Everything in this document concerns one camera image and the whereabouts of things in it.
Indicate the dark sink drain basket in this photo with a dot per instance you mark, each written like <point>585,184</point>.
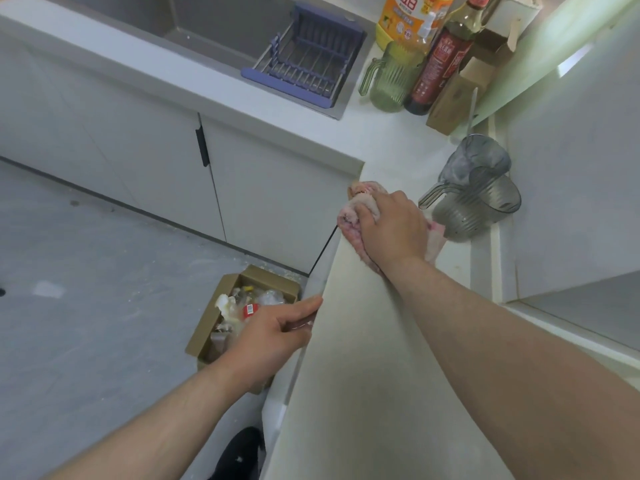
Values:
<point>310,69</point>

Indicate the person's left forearm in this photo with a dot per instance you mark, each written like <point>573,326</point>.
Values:
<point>150,434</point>

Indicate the person's right forearm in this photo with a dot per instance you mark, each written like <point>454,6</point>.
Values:
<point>525,369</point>

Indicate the person's right hand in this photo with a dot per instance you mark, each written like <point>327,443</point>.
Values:
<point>397,229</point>

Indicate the green tinted ribbed glass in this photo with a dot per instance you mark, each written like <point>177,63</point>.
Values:
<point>390,84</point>

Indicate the white tissue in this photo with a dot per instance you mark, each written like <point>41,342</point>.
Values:
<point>224,304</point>

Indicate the dark sauce bottle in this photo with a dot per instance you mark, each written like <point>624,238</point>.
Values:
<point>440,69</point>

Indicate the dark tinted drinking glass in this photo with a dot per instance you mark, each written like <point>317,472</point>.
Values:
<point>475,209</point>

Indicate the yellow detergent bottle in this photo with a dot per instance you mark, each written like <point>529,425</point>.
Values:
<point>405,19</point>

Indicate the large open cardboard box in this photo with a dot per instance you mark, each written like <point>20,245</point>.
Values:
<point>210,324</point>

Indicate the beige utensil holder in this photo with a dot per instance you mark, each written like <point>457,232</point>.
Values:
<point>520,9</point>

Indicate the person's black left shoe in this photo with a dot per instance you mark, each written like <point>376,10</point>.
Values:
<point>240,454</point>

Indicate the small brown cardboard box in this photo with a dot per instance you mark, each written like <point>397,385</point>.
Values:
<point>460,94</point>

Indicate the steel sink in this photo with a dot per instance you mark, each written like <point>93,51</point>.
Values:
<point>200,19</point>

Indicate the person's left hand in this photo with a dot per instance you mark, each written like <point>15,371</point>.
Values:
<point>265,339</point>

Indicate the white countertop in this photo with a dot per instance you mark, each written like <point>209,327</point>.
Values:
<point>375,344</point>

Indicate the clear plastic bag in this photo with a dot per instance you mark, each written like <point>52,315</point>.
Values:
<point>270,297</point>

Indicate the pale green cutting board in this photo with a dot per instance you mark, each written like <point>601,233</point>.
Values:
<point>550,44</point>

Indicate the pink dish cloth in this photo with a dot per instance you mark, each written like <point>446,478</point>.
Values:
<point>350,224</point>

